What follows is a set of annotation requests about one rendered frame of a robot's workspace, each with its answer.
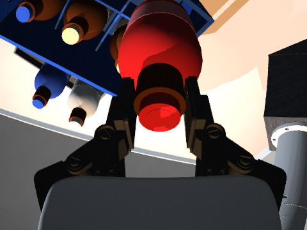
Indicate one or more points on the red bottle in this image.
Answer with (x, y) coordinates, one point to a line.
(159, 49)

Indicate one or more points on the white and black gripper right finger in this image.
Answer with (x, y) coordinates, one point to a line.
(215, 153)

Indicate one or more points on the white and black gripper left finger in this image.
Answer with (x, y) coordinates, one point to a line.
(104, 154)

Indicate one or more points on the brown bottle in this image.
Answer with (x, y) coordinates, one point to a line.
(84, 20)
(40, 10)
(117, 39)

